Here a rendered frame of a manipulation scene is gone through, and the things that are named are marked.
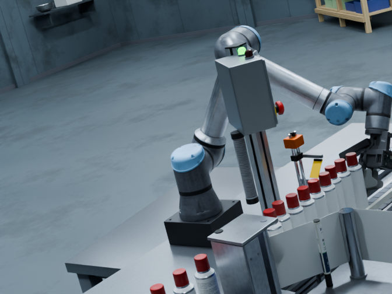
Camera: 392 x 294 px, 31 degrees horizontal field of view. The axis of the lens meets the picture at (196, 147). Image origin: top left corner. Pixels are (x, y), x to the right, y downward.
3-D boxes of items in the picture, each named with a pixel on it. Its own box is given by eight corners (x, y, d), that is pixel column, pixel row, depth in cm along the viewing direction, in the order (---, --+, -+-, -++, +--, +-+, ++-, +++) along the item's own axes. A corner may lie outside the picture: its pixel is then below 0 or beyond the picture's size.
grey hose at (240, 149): (254, 205, 200) (237, 134, 194) (244, 203, 202) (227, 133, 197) (261, 199, 202) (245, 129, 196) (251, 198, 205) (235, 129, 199)
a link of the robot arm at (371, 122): (361, 115, 226) (374, 119, 231) (359, 129, 225) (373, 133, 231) (382, 115, 220) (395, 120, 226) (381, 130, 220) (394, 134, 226)
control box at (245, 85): (244, 136, 190) (228, 67, 185) (228, 123, 206) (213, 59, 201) (280, 126, 191) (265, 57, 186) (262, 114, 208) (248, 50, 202)
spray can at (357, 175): (365, 219, 220) (354, 157, 214) (350, 217, 224) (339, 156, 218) (373, 212, 224) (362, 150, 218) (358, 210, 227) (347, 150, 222)
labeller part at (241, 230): (242, 246, 161) (241, 242, 161) (207, 240, 169) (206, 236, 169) (278, 220, 170) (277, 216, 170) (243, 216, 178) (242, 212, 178)
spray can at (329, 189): (340, 241, 210) (328, 177, 204) (324, 240, 213) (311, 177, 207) (347, 233, 214) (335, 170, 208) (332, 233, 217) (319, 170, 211)
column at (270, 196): (284, 262, 217) (235, 46, 198) (272, 260, 220) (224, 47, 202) (293, 255, 220) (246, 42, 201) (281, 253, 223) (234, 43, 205)
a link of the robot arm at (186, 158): (172, 193, 243) (162, 156, 239) (186, 179, 254) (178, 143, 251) (204, 191, 238) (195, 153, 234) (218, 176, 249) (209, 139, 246)
